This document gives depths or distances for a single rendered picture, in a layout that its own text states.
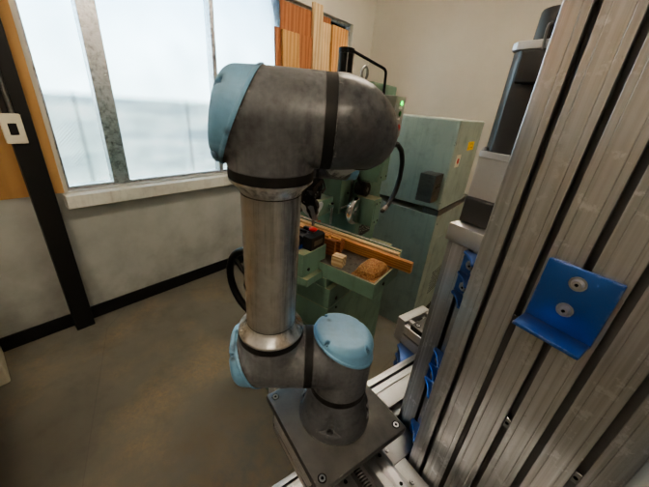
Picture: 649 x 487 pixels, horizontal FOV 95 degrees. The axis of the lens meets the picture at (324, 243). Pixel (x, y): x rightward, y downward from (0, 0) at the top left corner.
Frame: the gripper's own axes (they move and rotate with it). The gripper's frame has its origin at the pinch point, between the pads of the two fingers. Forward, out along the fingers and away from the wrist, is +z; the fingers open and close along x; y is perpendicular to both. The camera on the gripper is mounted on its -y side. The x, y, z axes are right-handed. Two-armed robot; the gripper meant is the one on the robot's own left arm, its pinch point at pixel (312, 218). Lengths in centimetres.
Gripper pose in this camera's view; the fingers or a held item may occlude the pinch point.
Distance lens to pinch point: 104.5
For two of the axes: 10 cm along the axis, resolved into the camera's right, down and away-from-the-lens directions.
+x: -8.1, -3.1, 5.0
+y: 5.4, -7.1, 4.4
